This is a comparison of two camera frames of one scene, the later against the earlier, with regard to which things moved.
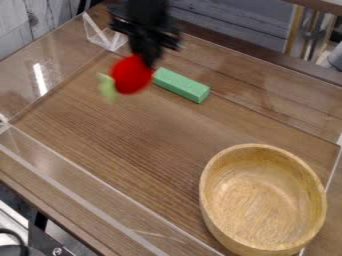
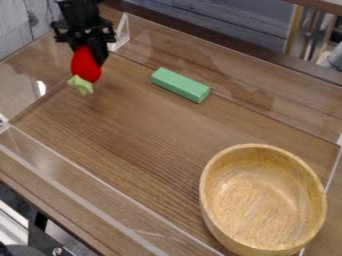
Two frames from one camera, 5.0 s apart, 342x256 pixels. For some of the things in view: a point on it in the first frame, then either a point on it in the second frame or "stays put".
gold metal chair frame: [308, 32] stays put
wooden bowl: [261, 199] stays put
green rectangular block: [180, 84] stays put
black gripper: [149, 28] -> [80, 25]
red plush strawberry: [129, 76] -> [85, 68]
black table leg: [41, 240] stays put
